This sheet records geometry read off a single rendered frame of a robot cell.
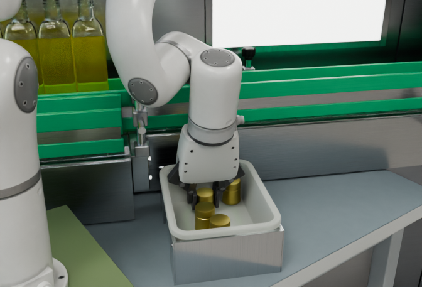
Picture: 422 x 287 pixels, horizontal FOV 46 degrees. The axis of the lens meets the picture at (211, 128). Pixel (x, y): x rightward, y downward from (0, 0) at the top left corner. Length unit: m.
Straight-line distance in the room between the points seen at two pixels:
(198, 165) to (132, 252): 0.18
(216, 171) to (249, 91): 0.22
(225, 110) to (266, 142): 0.30
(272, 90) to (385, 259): 0.44
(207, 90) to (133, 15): 0.15
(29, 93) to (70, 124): 0.33
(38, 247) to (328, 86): 0.65
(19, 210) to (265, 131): 0.56
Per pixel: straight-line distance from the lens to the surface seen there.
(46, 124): 0.86
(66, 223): 0.79
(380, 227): 0.96
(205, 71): 0.69
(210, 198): 0.87
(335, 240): 0.90
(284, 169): 1.05
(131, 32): 0.66
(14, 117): 0.52
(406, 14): 1.29
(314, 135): 1.03
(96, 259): 0.71
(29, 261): 0.61
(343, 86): 1.04
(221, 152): 0.79
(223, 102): 0.71
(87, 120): 0.85
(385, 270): 1.16
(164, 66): 0.69
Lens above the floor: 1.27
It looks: 24 degrees down
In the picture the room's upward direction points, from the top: straight up
